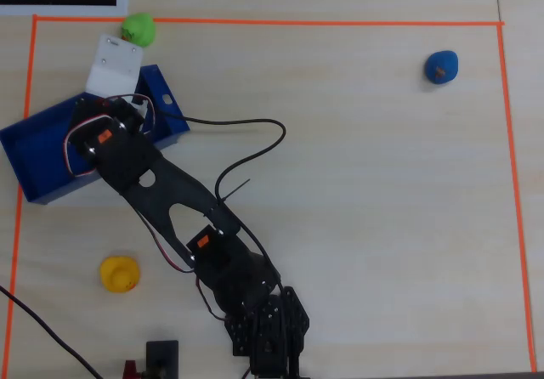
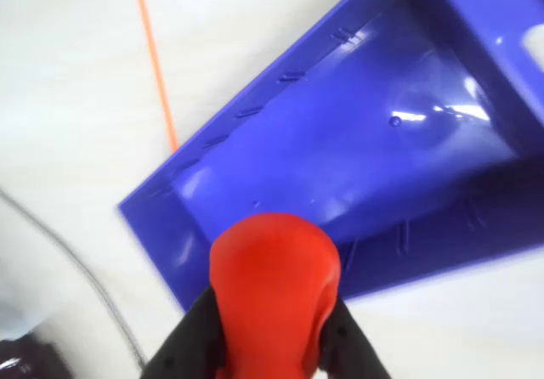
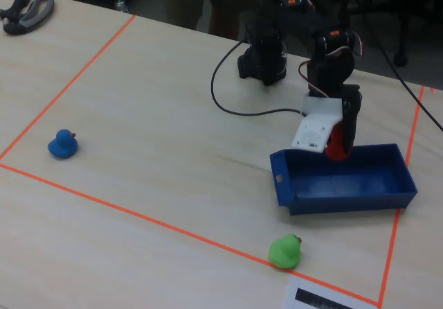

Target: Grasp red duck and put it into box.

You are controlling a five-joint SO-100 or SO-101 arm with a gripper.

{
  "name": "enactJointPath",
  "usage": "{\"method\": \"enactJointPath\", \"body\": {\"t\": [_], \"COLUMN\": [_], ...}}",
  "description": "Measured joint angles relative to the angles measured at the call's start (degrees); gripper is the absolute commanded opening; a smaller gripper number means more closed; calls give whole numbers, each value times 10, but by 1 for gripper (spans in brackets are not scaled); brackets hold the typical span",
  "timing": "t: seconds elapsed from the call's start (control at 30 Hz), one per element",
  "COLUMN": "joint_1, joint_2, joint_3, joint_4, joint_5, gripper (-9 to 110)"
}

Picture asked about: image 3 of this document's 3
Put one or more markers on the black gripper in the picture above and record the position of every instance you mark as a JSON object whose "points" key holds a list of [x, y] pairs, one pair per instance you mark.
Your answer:
{"points": [[350, 111]]}

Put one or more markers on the red rubber duck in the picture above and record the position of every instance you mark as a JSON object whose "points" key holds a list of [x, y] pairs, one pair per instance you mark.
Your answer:
{"points": [[336, 149]]}

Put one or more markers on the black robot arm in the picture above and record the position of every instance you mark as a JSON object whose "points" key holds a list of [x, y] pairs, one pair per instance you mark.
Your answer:
{"points": [[266, 56]]}

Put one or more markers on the blue plastic box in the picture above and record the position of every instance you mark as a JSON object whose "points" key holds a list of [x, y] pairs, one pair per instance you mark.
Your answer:
{"points": [[346, 201]]}

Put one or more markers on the green rubber duck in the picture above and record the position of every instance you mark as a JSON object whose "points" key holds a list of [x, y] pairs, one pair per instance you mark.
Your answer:
{"points": [[285, 253]]}

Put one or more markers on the blue rubber duck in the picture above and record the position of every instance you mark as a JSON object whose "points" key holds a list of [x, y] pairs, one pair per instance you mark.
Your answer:
{"points": [[63, 146]]}

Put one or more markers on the black office chair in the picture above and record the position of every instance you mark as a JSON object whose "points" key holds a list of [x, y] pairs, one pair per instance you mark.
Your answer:
{"points": [[401, 57]]}

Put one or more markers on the white paper with black bar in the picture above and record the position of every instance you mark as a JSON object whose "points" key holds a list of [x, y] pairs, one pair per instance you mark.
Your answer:
{"points": [[290, 295]]}

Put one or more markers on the person legs khaki trousers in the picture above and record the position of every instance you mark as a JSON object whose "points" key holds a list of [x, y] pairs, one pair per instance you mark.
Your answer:
{"points": [[187, 0]]}

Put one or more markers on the long orange tape strip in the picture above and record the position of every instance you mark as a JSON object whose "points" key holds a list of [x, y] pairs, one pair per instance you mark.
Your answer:
{"points": [[155, 220]]}

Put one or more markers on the grey black hand tool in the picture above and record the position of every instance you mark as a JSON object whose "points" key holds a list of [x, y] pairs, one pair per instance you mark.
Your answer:
{"points": [[34, 14]]}

